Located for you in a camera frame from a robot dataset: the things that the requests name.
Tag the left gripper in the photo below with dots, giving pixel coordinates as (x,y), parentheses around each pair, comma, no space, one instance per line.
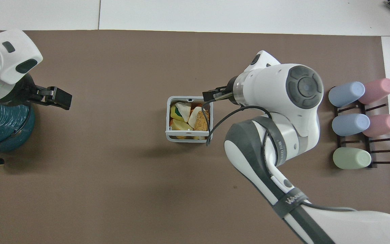
(20,93)

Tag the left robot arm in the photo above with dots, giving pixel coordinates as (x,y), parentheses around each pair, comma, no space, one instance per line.
(12,61)

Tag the small white plastic basket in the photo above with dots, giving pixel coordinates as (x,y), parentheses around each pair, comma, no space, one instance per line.
(168,134)

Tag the white foam piece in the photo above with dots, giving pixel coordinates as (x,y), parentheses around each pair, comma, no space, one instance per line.
(193,118)

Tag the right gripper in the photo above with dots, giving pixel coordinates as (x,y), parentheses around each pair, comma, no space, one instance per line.
(231,91)

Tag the pink cup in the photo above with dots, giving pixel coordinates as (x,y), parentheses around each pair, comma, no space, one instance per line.
(383,125)
(377,90)

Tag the dark brown cup rack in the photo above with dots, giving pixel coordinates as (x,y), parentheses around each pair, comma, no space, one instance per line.
(374,152)

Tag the white and green wedge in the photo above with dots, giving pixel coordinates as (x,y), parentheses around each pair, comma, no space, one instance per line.
(184,110)

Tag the light blue cup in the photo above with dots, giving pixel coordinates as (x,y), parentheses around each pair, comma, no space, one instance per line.
(346,94)
(350,124)

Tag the pale green cup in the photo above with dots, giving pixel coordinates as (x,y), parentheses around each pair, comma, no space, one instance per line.
(352,158)

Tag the pale yellow foam piece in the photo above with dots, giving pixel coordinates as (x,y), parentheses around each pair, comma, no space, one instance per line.
(180,125)

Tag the small yellow sponge piece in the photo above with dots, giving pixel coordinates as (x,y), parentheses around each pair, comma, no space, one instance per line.
(173,112)

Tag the brown crumpled lump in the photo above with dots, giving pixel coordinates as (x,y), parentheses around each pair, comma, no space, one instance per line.
(201,121)

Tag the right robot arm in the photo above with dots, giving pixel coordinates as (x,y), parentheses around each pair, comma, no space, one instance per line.
(273,84)

